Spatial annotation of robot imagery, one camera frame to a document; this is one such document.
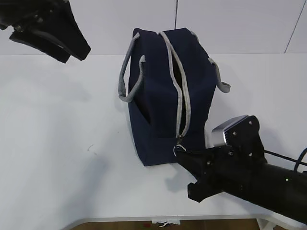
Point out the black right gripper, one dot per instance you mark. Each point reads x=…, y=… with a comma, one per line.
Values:
x=225, y=168

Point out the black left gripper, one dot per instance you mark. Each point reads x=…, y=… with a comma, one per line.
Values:
x=57, y=36

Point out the navy insulated lunch bag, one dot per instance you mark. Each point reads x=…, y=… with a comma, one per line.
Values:
x=168, y=81

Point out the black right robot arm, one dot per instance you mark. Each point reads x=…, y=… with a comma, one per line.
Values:
x=277, y=189

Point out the white tape under table edge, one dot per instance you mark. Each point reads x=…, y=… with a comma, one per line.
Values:
x=162, y=222

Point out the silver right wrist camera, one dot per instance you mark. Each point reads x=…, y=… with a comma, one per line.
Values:
x=219, y=133

